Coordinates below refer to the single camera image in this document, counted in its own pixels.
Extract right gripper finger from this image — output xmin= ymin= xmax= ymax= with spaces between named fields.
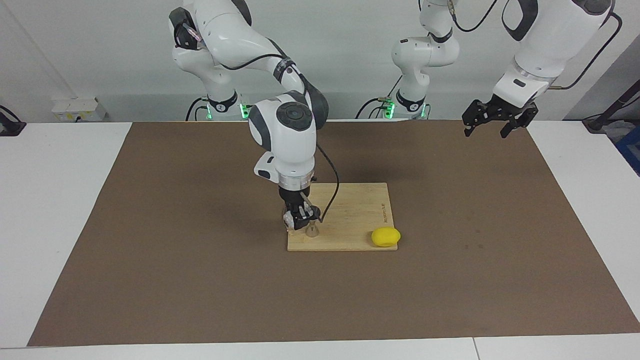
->
xmin=283 ymin=202 xmax=307 ymax=231
xmin=299 ymin=197 xmax=322 ymax=223

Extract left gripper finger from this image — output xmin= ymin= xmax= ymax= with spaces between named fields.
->
xmin=461 ymin=99 xmax=504 ymax=138
xmin=500 ymin=105 xmax=540 ymax=139

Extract wooden cutting board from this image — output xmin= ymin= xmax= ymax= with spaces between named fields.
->
xmin=287 ymin=182 xmax=399 ymax=252

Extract black stand leg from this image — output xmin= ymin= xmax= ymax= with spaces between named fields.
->
xmin=582 ymin=80 xmax=640 ymax=133

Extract yellow lemon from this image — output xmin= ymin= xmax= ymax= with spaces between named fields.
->
xmin=371 ymin=227 xmax=401 ymax=248

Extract blue crate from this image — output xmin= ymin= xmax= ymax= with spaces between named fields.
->
xmin=614 ymin=125 xmax=640 ymax=177

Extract brown table mat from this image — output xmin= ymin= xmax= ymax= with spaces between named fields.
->
xmin=27 ymin=120 xmax=640 ymax=347

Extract black clamp base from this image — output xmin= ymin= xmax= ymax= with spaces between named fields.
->
xmin=0 ymin=105 xmax=27 ymax=137

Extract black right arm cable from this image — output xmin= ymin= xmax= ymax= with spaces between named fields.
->
xmin=220 ymin=52 xmax=341 ymax=223

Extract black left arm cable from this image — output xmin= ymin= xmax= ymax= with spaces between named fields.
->
xmin=547 ymin=11 xmax=624 ymax=91

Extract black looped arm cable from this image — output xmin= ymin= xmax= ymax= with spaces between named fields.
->
xmin=450 ymin=0 xmax=502 ymax=34

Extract black base cable bundle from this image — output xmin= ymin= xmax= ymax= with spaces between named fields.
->
xmin=355 ymin=75 xmax=402 ymax=120
xmin=185 ymin=96 xmax=210 ymax=122

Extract white wall socket box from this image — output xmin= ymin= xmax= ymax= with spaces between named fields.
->
xmin=51 ymin=97 xmax=107 ymax=122

